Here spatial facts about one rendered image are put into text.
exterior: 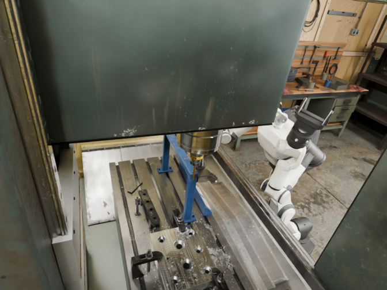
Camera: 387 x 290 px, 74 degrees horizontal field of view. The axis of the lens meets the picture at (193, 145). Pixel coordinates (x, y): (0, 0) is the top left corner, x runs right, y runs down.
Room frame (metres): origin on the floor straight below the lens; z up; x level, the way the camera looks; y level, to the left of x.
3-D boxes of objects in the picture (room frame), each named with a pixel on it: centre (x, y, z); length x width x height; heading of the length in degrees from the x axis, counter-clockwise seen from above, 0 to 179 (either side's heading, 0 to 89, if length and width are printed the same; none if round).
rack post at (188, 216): (0.97, -0.02, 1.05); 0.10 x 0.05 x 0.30; 115
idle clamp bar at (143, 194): (0.97, 0.19, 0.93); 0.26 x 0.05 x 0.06; 30
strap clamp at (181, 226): (0.87, 0.02, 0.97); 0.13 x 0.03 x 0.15; 25
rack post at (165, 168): (1.37, 0.17, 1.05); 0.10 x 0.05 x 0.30; 115
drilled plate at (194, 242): (0.69, -0.02, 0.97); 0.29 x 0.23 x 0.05; 25
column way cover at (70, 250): (0.60, 0.39, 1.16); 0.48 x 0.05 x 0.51; 25
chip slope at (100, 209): (1.38, 0.25, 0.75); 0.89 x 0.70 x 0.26; 115
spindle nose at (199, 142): (0.79, -0.02, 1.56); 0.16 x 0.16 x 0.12
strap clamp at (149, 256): (0.65, 0.13, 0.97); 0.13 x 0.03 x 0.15; 115
